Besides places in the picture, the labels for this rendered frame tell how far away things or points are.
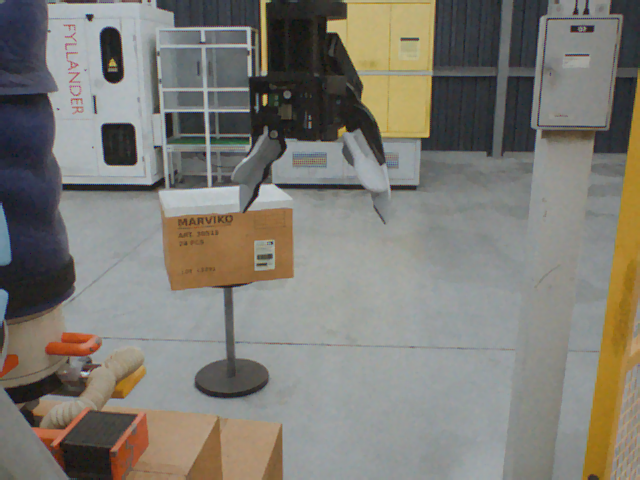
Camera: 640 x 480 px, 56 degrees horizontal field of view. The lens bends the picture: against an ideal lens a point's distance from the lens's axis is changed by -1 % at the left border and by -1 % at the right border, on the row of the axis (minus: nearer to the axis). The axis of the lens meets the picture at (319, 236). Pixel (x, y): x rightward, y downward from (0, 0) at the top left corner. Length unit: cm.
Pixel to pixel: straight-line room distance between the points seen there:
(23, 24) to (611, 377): 130
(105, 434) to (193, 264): 214
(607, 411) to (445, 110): 1021
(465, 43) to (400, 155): 376
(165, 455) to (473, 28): 1077
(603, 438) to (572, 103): 86
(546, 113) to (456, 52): 974
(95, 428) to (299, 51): 52
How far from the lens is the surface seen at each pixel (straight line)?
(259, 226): 290
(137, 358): 115
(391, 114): 815
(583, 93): 181
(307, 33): 54
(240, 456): 188
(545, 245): 191
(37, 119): 103
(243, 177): 59
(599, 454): 158
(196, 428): 128
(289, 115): 53
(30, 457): 29
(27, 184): 101
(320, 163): 828
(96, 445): 79
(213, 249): 289
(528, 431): 217
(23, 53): 101
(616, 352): 146
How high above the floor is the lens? 164
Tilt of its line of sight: 16 degrees down
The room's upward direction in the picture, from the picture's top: straight up
